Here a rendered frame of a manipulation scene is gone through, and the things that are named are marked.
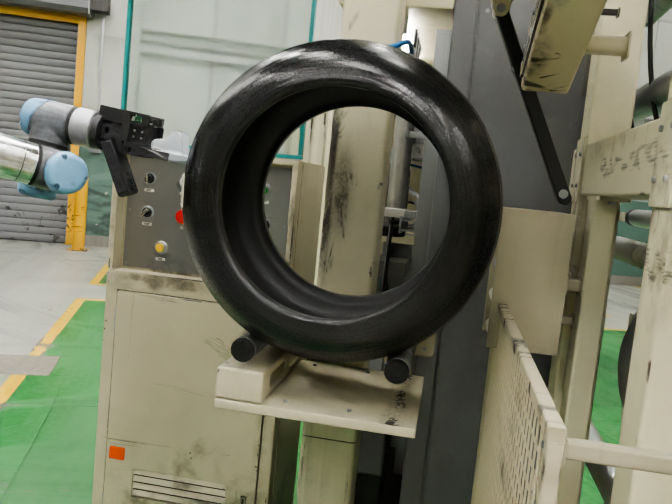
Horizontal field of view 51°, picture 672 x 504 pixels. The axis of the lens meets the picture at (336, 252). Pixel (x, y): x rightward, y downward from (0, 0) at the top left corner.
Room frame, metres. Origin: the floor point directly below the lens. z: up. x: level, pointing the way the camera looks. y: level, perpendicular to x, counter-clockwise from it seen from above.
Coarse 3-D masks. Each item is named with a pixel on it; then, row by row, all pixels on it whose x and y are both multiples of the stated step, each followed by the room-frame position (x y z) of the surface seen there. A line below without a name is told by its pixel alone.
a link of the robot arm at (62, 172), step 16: (0, 144) 1.20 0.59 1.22; (16, 144) 1.22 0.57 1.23; (32, 144) 1.24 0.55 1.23; (0, 160) 1.20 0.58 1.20; (16, 160) 1.21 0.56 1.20; (32, 160) 1.23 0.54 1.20; (48, 160) 1.24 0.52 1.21; (64, 160) 1.24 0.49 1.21; (80, 160) 1.26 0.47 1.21; (0, 176) 1.22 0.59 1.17; (16, 176) 1.22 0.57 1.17; (32, 176) 1.23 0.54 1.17; (48, 176) 1.23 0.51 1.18; (64, 176) 1.24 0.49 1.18; (80, 176) 1.26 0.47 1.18; (64, 192) 1.25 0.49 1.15
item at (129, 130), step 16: (112, 112) 1.36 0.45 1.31; (128, 112) 1.34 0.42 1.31; (96, 128) 1.35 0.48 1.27; (112, 128) 1.37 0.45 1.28; (128, 128) 1.34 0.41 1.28; (144, 128) 1.35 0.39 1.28; (160, 128) 1.39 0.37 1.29; (96, 144) 1.36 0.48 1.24; (128, 144) 1.34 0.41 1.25; (144, 144) 1.35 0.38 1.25
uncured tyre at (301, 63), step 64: (256, 64) 1.25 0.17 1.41; (320, 64) 1.20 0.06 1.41; (384, 64) 1.18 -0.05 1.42; (256, 128) 1.48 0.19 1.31; (448, 128) 1.16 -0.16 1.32; (192, 192) 1.23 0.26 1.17; (256, 192) 1.50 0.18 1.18; (192, 256) 1.27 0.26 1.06; (256, 256) 1.49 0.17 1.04; (448, 256) 1.16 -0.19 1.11; (256, 320) 1.21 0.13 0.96; (320, 320) 1.19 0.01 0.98; (384, 320) 1.17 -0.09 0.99; (448, 320) 1.21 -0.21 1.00
